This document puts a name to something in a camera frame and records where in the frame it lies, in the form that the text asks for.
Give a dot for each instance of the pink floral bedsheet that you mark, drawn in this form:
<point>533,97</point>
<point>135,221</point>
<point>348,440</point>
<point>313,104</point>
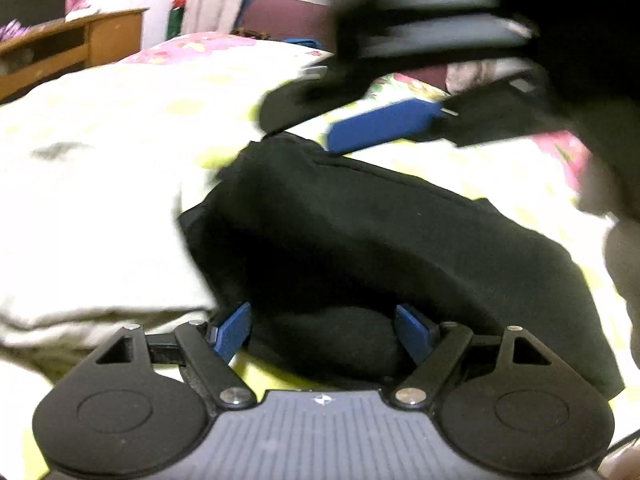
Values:
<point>210,42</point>

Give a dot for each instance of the wooden desk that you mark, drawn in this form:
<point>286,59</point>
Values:
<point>115,35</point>

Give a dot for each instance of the green and red bag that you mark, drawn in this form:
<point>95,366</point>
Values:
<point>179,10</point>

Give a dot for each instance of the grey folded garment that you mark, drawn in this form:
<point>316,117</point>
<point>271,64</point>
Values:
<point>100,235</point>

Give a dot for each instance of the blue cloth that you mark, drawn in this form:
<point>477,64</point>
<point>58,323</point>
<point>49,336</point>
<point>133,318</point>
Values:
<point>302,44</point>

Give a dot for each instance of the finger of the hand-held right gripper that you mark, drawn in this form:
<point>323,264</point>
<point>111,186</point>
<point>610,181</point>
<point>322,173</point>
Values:
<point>310,100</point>
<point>385,125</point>

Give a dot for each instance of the black pants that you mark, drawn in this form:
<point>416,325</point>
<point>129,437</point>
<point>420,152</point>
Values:
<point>375,220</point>

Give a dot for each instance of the maroon couch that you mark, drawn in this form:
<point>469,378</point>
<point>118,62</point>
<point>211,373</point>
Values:
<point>285,15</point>

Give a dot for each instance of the person's right hand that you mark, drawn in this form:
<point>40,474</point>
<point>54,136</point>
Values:
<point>625,260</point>

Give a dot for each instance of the pink papers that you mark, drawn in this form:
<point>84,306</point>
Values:
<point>15,30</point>

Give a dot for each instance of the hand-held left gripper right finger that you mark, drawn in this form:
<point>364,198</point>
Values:
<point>412,332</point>

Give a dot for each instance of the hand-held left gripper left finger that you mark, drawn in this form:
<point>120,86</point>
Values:
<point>232,332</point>

